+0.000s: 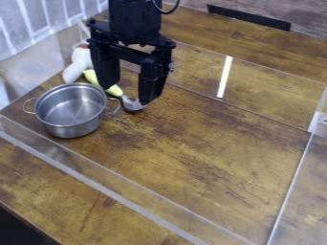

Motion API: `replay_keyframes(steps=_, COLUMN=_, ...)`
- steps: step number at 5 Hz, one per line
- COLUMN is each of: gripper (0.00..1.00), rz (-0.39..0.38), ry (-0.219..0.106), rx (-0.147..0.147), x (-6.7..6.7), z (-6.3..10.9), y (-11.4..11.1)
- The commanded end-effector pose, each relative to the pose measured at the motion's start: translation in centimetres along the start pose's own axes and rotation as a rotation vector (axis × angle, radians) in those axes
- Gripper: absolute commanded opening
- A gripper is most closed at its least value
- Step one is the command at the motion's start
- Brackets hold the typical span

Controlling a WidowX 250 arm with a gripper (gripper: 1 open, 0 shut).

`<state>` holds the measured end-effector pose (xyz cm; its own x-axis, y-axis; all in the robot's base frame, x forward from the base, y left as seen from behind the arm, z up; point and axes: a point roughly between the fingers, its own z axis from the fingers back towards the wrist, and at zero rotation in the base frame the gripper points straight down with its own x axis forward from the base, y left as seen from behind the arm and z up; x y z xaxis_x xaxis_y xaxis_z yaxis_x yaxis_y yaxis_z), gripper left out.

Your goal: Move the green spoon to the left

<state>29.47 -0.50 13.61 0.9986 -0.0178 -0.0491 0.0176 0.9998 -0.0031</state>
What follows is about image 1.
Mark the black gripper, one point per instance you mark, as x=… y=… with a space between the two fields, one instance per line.
x=110 y=39

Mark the white plush toy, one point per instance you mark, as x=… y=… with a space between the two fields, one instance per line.
x=81 y=63

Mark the green handled metal spoon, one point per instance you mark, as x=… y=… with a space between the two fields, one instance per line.
x=130 y=104

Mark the small steel pot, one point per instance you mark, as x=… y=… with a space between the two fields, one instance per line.
x=70 y=109

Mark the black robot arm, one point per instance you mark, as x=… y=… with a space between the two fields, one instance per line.
x=138 y=9

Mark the black strip on table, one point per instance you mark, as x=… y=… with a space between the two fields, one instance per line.
x=253 y=18

